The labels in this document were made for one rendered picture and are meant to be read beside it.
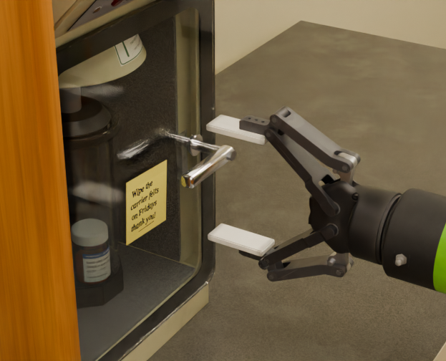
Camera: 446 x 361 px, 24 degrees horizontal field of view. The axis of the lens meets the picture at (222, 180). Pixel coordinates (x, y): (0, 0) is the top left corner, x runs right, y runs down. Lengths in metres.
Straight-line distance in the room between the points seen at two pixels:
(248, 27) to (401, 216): 1.26
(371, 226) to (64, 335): 0.31
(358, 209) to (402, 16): 2.07
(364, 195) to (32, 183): 0.35
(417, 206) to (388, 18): 1.98
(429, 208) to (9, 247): 0.39
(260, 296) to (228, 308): 0.05
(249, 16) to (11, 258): 1.37
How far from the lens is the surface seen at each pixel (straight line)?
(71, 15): 0.90
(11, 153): 0.88
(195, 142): 1.21
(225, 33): 2.15
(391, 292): 1.43
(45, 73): 0.84
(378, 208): 1.03
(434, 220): 1.01
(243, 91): 2.00
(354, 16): 2.75
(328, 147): 1.05
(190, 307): 1.35
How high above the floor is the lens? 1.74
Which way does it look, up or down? 28 degrees down
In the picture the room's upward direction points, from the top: straight up
